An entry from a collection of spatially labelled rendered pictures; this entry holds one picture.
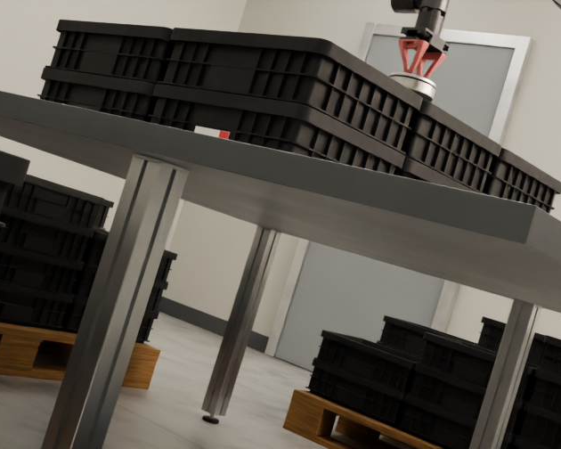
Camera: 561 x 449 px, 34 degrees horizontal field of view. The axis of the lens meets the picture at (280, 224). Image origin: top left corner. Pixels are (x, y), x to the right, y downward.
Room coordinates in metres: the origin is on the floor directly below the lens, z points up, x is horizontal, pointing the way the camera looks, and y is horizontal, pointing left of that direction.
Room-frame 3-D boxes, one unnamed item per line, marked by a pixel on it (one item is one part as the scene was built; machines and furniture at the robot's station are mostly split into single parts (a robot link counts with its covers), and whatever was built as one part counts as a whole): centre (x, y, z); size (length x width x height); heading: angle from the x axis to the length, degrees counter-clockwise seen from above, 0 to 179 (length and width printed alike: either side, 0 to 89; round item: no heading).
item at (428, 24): (1.96, -0.18, 1.14); 0.10 x 0.07 x 0.07; 137
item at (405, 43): (1.95, -0.17, 1.07); 0.07 x 0.07 x 0.09; 47
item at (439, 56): (1.96, -0.19, 1.07); 0.07 x 0.07 x 0.09; 47
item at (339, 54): (1.68, 0.06, 0.92); 0.40 x 0.30 x 0.02; 47
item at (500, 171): (2.12, -0.35, 0.87); 0.40 x 0.30 x 0.11; 47
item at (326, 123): (1.68, 0.06, 0.76); 0.40 x 0.30 x 0.12; 47
